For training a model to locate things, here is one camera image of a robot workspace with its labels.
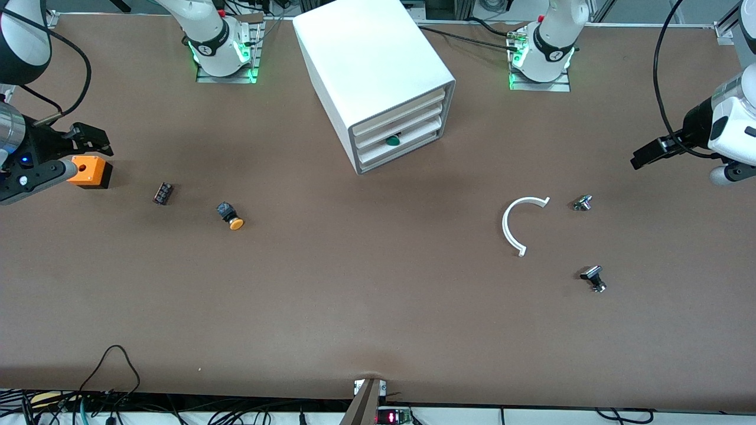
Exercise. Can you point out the yellow mushroom push button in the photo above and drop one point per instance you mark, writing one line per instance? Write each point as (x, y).
(235, 223)

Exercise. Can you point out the small black terminal block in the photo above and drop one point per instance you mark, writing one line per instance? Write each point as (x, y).
(163, 193)

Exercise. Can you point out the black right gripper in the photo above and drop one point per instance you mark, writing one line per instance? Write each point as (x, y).
(40, 143)

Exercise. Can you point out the white drawer cabinet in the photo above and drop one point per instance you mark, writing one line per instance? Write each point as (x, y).
(366, 59)

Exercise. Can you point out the green mushroom push button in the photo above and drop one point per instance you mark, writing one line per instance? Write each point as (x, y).
(392, 140)

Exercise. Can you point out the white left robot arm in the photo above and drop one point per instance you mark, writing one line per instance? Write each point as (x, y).
(552, 35)

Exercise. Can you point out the aluminium arm base plate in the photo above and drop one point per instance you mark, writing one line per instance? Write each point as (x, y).
(540, 87)
(224, 79)

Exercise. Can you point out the orange button enclosure box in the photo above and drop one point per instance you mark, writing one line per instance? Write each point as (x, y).
(88, 171)

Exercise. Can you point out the device with red display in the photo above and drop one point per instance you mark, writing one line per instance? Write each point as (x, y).
(393, 417)

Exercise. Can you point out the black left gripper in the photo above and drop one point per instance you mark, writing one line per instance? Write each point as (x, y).
(693, 128)

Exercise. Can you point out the brown camera mount bar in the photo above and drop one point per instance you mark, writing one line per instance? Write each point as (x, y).
(366, 407)

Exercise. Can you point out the white plastic drawer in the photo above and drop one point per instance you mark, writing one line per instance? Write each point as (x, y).
(401, 115)
(413, 127)
(413, 146)

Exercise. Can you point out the white curved plastic piece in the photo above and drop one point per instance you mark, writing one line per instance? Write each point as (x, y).
(505, 227)

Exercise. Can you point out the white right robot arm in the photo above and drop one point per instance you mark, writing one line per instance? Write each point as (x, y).
(212, 35)

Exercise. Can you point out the aluminium frame profile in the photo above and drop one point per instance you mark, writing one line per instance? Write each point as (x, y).
(52, 20)
(723, 34)

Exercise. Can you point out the small silver knob switch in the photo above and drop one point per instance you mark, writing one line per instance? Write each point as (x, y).
(582, 203)

